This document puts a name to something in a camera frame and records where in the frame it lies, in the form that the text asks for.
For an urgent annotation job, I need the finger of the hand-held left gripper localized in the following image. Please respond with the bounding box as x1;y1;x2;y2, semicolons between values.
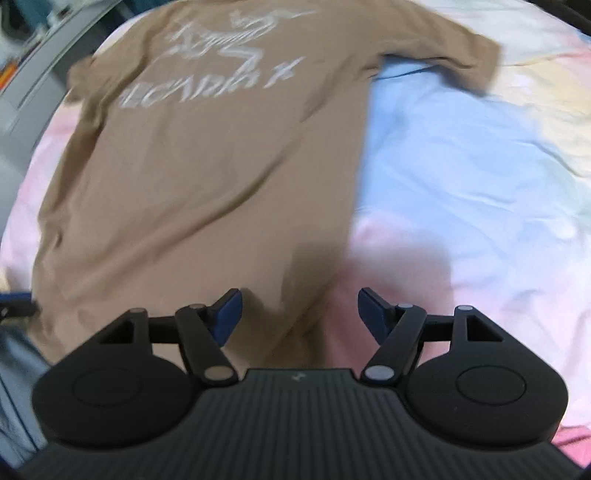
0;290;37;320

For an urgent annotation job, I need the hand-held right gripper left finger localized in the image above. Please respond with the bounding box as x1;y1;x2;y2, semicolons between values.
97;287;244;385

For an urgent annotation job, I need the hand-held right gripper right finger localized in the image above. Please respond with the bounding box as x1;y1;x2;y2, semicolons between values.
358;287;504;384

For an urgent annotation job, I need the tan printed t-shirt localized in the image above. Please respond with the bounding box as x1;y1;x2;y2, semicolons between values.
28;0;504;370

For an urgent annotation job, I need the blue grey cloth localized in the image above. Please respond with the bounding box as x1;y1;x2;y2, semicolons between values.
0;318;54;463

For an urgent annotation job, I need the pastel tie-dye bed blanket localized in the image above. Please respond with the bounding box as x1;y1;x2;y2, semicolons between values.
0;0;591;467

